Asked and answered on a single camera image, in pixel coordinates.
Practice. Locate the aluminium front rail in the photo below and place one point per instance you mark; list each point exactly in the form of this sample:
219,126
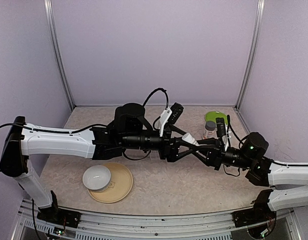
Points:
92,225

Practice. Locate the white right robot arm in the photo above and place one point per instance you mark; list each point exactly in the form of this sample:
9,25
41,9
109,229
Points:
287,183

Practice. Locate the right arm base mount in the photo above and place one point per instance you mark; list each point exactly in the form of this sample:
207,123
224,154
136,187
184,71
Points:
260,212

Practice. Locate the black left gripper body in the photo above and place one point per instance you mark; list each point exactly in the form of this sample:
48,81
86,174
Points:
165,152

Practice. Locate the right aluminium corner post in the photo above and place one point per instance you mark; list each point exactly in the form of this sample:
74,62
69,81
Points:
252,53

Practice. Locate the beige round plate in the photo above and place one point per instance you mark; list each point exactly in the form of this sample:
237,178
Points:
120,185

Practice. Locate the white ceramic bowl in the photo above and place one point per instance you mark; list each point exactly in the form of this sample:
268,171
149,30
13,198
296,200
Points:
97,178

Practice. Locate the orange pill bottle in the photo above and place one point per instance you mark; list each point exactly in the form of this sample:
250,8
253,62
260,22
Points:
209,130

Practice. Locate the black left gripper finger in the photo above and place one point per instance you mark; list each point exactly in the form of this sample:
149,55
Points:
191,149
178,131

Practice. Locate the white pill bottle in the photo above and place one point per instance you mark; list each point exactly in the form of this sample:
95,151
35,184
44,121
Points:
189,139

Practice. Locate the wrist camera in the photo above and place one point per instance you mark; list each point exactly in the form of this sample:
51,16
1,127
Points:
168,117
223,132

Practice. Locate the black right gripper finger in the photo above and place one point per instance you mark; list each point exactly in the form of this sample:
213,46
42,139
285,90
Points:
208,143
203,156

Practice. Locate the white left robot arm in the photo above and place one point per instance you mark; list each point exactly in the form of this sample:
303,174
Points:
129,130

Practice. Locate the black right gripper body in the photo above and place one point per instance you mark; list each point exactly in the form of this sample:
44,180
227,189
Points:
219,156

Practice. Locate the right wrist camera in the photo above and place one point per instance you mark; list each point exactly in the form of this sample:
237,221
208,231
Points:
223,132

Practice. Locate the green plastic plate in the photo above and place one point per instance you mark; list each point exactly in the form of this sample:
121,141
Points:
212,115

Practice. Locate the clear plastic pill organizer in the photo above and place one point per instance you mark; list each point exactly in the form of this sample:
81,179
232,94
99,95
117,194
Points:
154,156

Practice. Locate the left aluminium corner post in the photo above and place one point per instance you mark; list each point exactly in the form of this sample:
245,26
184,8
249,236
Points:
57,53

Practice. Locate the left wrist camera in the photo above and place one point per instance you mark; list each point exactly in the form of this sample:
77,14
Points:
168,117

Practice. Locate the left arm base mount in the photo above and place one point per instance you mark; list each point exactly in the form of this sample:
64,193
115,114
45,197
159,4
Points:
56,215

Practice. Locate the aluminium corner post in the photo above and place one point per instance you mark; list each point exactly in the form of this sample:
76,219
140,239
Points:
252,53
57,53

